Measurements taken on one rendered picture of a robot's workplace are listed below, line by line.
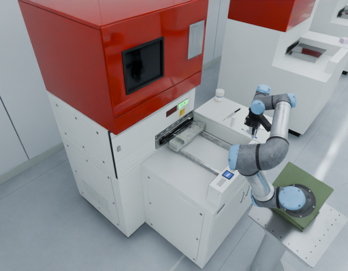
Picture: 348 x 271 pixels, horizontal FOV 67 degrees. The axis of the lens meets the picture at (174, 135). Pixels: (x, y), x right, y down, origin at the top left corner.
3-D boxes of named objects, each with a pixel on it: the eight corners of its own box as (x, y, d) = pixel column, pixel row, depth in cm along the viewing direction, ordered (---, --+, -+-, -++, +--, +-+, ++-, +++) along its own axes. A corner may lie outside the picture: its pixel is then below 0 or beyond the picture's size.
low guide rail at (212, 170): (167, 146, 202) (167, 143, 200) (169, 144, 203) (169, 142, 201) (223, 179, 177) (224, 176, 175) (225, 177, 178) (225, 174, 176)
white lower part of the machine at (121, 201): (80, 198, 261) (59, 135, 209) (140, 155, 310) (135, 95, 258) (129, 243, 227) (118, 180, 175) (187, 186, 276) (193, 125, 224)
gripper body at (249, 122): (249, 120, 168) (253, 104, 160) (261, 125, 164) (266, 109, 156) (243, 125, 163) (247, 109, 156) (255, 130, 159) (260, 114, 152)
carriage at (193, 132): (168, 147, 196) (168, 144, 194) (197, 125, 218) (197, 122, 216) (176, 152, 192) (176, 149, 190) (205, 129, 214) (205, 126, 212)
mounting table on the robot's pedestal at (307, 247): (339, 230, 164) (349, 218, 156) (304, 279, 142) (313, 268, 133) (276, 186, 190) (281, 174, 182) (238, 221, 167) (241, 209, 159)
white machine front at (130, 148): (115, 178, 176) (107, 131, 150) (190, 123, 225) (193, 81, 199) (118, 180, 174) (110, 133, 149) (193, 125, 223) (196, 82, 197)
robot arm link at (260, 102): (270, 100, 133) (273, 91, 140) (247, 103, 138) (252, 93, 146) (273, 114, 136) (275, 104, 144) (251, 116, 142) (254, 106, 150)
